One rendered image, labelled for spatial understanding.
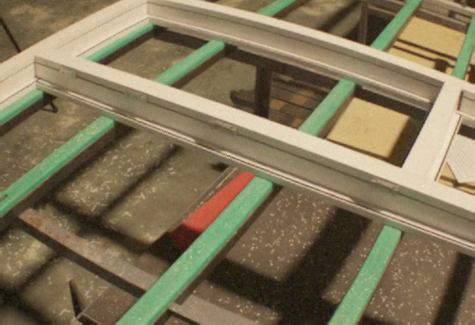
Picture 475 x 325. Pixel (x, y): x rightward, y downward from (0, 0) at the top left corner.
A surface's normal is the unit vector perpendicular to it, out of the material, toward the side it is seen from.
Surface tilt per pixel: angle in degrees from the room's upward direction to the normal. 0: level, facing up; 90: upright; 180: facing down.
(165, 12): 90
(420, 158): 0
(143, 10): 90
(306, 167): 90
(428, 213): 90
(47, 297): 0
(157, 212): 0
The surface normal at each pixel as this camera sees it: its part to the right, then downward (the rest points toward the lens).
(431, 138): 0.04, -0.83
